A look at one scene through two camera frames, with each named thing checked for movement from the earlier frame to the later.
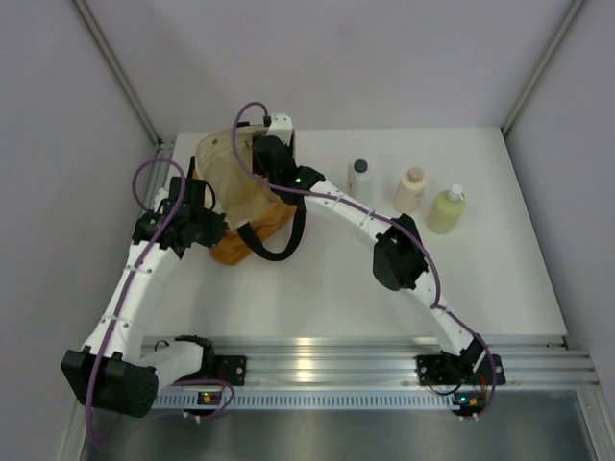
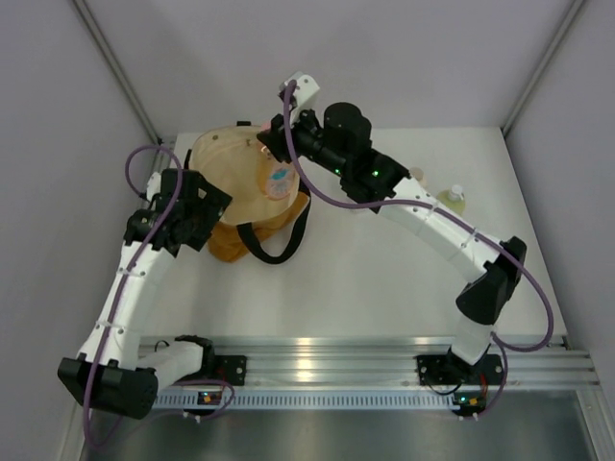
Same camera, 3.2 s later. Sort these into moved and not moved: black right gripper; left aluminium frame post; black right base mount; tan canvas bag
Moved: black right gripper
Not moved: left aluminium frame post; black right base mount; tan canvas bag
